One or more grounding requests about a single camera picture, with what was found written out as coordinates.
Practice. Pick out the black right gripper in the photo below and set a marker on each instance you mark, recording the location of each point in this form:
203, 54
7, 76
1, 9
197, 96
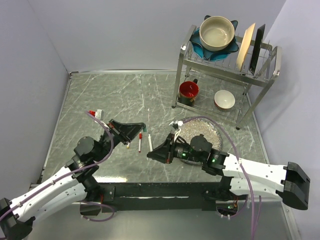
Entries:
162, 153

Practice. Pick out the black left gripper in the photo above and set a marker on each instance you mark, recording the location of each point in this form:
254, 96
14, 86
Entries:
131, 130

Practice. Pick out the white pen red tip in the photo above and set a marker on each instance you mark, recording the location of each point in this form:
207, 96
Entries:
139, 145

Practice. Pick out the white pen green tip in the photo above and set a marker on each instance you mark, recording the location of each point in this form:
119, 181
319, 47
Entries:
150, 145

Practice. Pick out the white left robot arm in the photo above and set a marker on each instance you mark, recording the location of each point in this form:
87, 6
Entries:
72, 183

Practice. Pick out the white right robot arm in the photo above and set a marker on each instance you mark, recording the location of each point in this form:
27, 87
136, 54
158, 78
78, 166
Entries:
288, 183

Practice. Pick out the speckled ceramic plate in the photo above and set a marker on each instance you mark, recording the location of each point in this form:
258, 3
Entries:
199, 126

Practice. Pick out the red black mug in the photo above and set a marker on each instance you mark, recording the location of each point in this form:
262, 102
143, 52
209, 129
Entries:
188, 92

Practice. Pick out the small white bowl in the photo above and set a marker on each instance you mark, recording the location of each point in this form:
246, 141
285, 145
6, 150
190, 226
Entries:
224, 100

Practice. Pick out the steel dish rack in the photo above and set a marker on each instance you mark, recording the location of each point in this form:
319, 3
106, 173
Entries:
248, 87

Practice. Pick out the blue flower-shaped bowl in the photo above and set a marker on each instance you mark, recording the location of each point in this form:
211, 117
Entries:
213, 56

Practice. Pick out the large beige bowl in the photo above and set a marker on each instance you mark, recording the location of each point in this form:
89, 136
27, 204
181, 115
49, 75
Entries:
216, 33

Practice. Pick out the black plate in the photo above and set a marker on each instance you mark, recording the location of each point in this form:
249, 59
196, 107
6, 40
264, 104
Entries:
256, 49

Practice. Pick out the cream plate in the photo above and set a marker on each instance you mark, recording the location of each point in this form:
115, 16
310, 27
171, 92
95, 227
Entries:
245, 44

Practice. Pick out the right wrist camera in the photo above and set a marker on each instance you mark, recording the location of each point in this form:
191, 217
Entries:
177, 126

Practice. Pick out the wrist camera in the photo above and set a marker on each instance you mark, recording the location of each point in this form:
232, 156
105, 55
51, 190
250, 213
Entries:
98, 114
177, 126

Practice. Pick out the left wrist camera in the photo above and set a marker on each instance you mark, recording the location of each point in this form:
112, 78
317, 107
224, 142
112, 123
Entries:
98, 114

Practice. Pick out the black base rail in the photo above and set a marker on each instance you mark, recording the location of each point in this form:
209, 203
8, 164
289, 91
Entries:
128, 196

